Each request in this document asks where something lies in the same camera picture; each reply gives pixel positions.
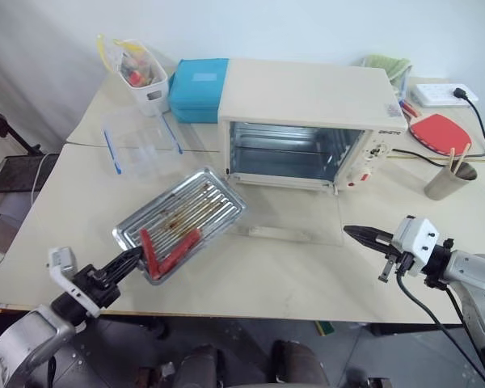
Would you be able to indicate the clear box blue clips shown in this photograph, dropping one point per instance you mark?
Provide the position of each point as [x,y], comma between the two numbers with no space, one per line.
[139,141]

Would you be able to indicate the glass toaster oven door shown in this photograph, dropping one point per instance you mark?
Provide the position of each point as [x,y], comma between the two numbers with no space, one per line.
[291,218]

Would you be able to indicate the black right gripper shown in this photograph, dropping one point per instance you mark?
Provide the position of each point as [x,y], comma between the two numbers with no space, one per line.
[400,262]

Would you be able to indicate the red table tennis paddle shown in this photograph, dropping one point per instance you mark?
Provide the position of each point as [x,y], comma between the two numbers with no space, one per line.
[440,131]

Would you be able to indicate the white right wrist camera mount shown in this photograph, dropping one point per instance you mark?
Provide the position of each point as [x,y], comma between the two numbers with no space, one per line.
[414,240]

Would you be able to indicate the white power strip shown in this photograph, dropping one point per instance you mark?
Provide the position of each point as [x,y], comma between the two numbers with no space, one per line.
[436,94]

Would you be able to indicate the ribbed metal baking tray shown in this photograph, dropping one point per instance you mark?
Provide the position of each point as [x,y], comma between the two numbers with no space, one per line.
[194,202]

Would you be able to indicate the red sausage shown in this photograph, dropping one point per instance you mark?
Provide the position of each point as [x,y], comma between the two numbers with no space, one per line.
[149,254]
[180,250]

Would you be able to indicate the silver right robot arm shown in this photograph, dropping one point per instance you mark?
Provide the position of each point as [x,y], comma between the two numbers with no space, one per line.
[477,279]

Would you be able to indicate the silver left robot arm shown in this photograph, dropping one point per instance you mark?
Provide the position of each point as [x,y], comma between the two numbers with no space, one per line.
[28,339]

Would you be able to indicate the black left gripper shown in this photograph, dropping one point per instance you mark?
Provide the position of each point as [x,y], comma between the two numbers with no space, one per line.
[97,287]

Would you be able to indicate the white plastic storage bin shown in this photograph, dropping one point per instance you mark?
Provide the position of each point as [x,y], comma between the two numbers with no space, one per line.
[149,95]

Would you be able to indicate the clear zip bag yellow seal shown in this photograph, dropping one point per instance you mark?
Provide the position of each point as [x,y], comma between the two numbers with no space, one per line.
[111,54]

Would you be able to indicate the steel cup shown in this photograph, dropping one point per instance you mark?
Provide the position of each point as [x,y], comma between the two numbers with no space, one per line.
[448,184]

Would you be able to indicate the green tape piece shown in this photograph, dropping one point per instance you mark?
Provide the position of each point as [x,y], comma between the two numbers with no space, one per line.
[324,328]

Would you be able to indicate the dark rounded shape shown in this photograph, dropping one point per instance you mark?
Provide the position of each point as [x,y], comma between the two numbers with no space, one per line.
[200,365]
[297,363]

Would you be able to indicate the cream toaster oven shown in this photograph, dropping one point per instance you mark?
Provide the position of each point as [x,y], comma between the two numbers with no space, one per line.
[303,93]

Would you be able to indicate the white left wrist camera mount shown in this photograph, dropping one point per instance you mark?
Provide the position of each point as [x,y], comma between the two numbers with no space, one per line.
[62,262]

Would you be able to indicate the green cloth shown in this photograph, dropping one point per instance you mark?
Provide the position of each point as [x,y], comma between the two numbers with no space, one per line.
[386,64]

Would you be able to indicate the blue zip lunch bag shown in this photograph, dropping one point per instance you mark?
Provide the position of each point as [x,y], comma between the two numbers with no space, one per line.
[194,91]

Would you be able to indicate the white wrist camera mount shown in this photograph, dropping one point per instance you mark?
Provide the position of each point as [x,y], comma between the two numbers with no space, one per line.
[62,262]
[414,240]

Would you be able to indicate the black stand pole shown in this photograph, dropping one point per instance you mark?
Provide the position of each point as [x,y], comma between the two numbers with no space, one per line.
[8,129]

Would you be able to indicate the wooden chopstick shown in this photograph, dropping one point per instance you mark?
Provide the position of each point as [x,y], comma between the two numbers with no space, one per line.
[452,159]
[463,155]

